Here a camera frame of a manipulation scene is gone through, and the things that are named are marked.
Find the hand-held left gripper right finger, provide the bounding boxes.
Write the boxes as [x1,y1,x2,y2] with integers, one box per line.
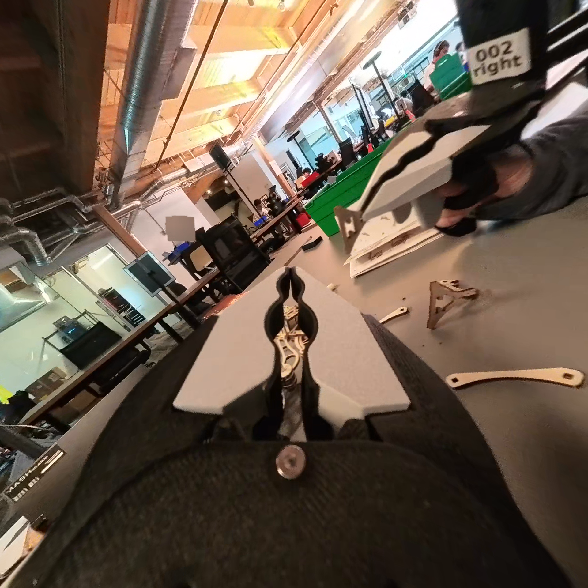
[292,266,411,421]

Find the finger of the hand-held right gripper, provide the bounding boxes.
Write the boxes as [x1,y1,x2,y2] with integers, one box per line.
[360,125,496,230]
[356,120,435,217]

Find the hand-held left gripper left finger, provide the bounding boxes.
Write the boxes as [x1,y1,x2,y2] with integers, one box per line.
[173,266,295,416]

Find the triangular wooden frame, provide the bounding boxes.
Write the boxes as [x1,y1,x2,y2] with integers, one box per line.
[426,279,479,330]
[334,205,369,254]

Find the person's right forearm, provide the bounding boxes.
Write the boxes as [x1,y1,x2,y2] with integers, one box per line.
[478,117,588,222]

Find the wooden bicycle model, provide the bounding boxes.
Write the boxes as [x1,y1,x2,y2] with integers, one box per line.
[275,304,309,400]

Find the person's right hand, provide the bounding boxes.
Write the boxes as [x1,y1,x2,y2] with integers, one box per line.
[482,140,539,217]

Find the instruction booklet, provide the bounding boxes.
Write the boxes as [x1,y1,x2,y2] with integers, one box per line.
[345,213,444,278]

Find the green plastic bin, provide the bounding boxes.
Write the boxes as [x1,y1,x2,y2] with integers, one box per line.
[304,142,400,237]
[429,53,474,99]

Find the black floor lamp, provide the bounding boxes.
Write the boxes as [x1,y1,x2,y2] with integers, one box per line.
[365,51,391,138]
[287,130,306,171]

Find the black mesh office chair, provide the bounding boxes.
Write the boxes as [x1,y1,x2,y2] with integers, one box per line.
[197,215,273,295]

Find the grey panel on stand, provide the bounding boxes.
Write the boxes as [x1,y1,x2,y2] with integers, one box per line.
[123,250,176,297]

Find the black speaker on stand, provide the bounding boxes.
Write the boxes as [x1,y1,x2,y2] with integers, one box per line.
[209,142,249,198]

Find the black table label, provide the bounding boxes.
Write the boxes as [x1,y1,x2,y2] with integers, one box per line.
[4,445,68,503]

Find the grey ceiling pipes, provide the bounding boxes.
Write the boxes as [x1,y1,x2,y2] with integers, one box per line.
[0,186,118,267]

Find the metal ventilation duct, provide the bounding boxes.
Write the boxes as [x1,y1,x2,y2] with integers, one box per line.
[109,0,196,209]

